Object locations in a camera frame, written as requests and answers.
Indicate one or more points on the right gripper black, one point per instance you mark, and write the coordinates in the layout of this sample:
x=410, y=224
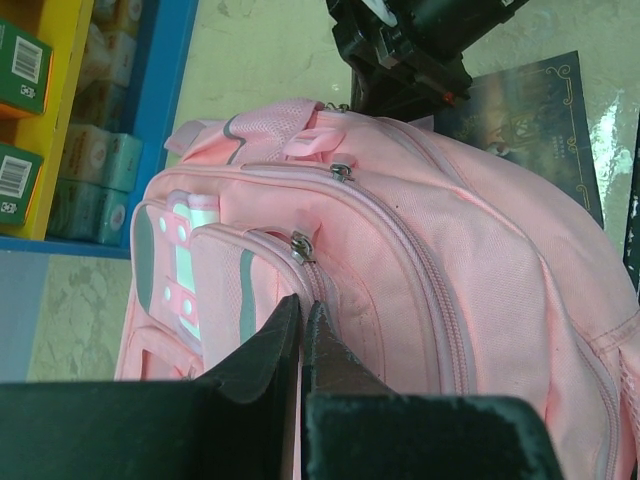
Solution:
x=406, y=57

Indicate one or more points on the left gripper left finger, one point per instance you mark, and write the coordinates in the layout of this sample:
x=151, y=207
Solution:
x=236, y=421

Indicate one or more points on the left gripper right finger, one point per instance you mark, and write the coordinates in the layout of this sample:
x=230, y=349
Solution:
x=355, y=427

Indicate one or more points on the pink student backpack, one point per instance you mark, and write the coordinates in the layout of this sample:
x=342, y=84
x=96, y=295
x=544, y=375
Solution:
x=445, y=269

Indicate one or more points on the teal tissue pack stack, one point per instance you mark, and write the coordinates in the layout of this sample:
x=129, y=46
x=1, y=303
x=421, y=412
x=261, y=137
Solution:
x=100, y=160

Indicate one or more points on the Tale of Two Cities book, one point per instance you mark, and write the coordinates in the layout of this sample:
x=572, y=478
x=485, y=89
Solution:
x=534, y=116

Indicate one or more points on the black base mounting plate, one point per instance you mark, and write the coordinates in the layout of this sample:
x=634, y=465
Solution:
x=631, y=242

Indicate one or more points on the green box right lower shelf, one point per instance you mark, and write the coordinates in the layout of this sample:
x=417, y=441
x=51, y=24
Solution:
x=19, y=173

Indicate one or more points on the green box shelf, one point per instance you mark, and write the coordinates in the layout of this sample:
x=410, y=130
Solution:
x=25, y=68
x=19, y=173

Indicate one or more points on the green box left lower shelf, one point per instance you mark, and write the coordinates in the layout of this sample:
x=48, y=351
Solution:
x=25, y=68

